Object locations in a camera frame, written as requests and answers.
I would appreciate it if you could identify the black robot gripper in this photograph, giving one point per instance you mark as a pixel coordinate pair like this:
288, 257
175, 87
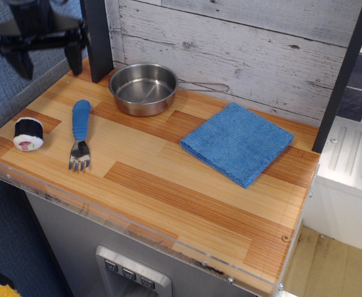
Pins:
37, 26

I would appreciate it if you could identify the plush sushi roll toy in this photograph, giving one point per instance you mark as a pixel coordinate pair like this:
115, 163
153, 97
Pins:
28, 134

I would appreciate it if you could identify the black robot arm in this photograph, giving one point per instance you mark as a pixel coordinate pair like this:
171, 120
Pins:
36, 26

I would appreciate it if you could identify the stainless steel pan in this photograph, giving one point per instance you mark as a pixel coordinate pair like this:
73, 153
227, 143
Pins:
148, 89

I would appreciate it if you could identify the clear acrylic edge guard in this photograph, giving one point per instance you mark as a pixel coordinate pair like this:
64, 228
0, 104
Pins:
74, 227

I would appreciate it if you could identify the folded blue cloth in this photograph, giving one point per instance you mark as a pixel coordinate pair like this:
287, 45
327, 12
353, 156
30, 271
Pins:
238, 143

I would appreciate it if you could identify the silver dispenser button panel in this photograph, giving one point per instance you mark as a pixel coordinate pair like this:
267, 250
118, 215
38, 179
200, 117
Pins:
123, 276

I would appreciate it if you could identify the yellow object at corner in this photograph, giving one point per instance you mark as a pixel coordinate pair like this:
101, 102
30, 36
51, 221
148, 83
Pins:
7, 291

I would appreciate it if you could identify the white ribbed cabinet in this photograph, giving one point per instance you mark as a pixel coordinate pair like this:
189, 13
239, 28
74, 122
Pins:
334, 207

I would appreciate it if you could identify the dark left upright post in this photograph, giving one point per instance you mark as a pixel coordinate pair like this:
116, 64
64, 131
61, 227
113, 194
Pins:
99, 48

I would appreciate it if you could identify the dark upright post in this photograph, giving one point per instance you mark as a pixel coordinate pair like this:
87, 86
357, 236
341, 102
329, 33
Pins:
99, 48
346, 69

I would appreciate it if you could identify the blue handled metal fork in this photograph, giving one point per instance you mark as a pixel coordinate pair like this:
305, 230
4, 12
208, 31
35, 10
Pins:
80, 154

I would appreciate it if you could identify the dark right upright post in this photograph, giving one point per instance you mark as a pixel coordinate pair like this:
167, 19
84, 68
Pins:
346, 69

